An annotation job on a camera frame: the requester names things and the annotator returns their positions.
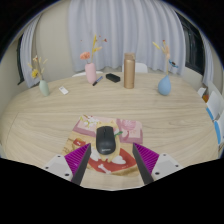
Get pink vase with flowers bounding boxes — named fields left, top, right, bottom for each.
left=79, top=34, right=108, bottom=85

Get gold metal drink bottle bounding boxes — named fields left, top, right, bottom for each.
left=123, top=52, right=137, bottom=90

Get large dark window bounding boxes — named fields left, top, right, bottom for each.
left=174, top=11, right=205, bottom=76

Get small white eraser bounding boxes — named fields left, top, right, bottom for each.
left=58, top=86, right=70, bottom=95

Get cartoon print mouse pad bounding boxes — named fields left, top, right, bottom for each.
left=61, top=114, right=144, bottom=177

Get wide white curtain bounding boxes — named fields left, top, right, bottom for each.
left=68, top=0, right=187, bottom=76

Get narrow dark window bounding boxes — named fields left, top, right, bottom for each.
left=16, top=34, right=26, bottom=85

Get green vase with dried flowers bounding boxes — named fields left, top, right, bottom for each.
left=27, top=55, right=51, bottom=98

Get white and blue chairs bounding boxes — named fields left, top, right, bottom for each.
left=197, top=86, right=224, bottom=151

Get black computer mouse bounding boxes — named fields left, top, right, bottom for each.
left=95, top=125, right=117, bottom=156

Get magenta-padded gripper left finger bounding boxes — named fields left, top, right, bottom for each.
left=41, top=142, right=92, bottom=186

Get blue vase with flowers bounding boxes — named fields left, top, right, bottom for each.
left=152, top=39, right=179, bottom=97

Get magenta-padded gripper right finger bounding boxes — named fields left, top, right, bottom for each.
left=131, top=142, right=184, bottom=186

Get narrow white curtain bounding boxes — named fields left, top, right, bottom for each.
left=199, top=31, right=215, bottom=84
left=19, top=18, right=43, bottom=89

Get small black box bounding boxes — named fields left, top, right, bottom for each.
left=105, top=73, right=121, bottom=84

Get white chair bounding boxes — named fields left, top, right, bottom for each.
left=121, top=62, right=149, bottom=74
left=71, top=70, right=104, bottom=78

